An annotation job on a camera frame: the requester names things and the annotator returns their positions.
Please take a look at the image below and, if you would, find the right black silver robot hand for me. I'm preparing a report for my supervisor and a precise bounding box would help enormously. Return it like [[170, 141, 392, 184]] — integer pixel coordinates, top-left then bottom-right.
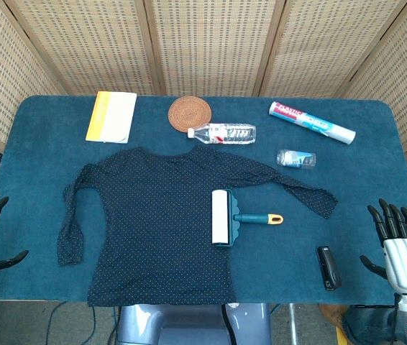
[[360, 198, 407, 295]]

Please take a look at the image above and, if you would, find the teal lint roller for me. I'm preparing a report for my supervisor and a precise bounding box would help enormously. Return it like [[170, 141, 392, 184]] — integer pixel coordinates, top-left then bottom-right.
[[211, 189, 284, 248]]

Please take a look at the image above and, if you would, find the clear water bottle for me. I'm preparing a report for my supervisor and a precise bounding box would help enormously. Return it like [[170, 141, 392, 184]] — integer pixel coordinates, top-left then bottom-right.
[[187, 122, 257, 146]]

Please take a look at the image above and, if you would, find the black stapler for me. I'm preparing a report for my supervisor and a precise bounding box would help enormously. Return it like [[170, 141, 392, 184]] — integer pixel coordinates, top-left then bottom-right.
[[316, 245, 342, 291]]

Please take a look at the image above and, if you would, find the brown wooden stool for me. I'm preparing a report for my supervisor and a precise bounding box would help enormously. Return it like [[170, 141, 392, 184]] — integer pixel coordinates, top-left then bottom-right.
[[318, 303, 349, 330]]

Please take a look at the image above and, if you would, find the teal blue tablecloth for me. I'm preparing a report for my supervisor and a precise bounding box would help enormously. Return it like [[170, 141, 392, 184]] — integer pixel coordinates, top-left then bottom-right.
[[0, 95, 407, 303]]

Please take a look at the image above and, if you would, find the plastic wrap roll package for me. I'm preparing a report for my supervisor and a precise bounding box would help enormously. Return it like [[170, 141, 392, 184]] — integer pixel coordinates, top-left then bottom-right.
[[268, 101, 357, 146]]

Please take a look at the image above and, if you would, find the dark navy polka-dot shirt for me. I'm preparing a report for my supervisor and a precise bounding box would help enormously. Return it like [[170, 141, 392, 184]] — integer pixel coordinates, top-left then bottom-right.
[[56, 145, 339, 308]]

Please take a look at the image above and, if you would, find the yellow and white book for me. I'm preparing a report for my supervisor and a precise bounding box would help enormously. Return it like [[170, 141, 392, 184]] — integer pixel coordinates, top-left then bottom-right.
[[85, 91, 138, 144]]

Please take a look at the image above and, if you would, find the silver-blue robot torso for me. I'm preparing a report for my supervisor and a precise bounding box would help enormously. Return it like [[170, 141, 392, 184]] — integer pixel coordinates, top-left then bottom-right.
[[116, 303, 273, 345]]

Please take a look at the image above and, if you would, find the round woven rattan coaster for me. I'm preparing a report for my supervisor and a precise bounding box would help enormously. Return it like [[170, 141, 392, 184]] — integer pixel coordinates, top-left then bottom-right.
[[168, 96, 213, 134]]

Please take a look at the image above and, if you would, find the bamboo folding screen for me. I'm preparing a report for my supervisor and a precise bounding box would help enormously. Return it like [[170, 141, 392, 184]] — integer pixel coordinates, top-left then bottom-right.
[[0, 0, 407, 216]]

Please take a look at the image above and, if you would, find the blue floor cable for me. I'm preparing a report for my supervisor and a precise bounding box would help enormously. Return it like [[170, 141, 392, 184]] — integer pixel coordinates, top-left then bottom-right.
[[46, 301, 68, 345]]

